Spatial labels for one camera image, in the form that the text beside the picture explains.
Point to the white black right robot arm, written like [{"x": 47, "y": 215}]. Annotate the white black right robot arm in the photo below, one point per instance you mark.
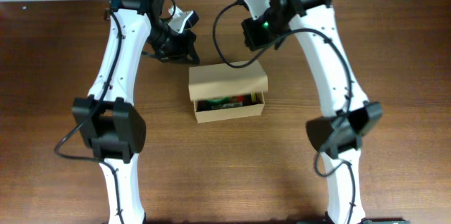
[{"x": 347, "y": 114}]

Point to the blue white marker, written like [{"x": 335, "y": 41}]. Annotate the blue white marker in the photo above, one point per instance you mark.
[{"x": 227, "y": 105}]

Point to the cardboard box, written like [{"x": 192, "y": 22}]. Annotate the cardboard box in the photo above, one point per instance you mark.
[{"x": 220, "y": 80}]

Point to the green tape roll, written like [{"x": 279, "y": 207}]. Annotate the green tape roll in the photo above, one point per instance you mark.
[{"x": 218, "y": 101}]

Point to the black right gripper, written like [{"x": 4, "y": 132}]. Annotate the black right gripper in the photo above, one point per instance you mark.
[{"x": 253, "y": 38}]

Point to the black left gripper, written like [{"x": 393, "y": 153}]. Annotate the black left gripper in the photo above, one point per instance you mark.
[{"x": 183, "y": 51}]

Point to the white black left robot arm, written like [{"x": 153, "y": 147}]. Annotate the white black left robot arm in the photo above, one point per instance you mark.
[{"x": 107, "y": 119}]

